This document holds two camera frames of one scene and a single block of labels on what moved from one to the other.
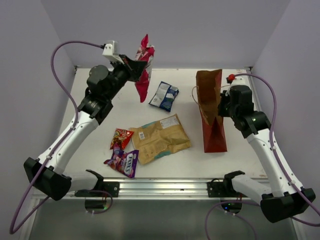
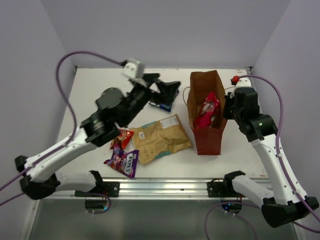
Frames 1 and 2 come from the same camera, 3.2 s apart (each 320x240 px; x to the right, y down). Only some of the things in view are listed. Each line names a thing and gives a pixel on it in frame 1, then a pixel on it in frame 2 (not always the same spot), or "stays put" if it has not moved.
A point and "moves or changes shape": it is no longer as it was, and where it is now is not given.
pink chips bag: (144, 53) → (210, 108)
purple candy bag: (124, 162) stays put
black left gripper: (137, 66) → (168, 89)
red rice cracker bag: (121, 136) stays put
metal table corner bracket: (75, 67) stays put
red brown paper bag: (208, 88) moves or changes shape
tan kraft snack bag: (154, 139) stays put
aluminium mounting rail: (149, 189) stays put
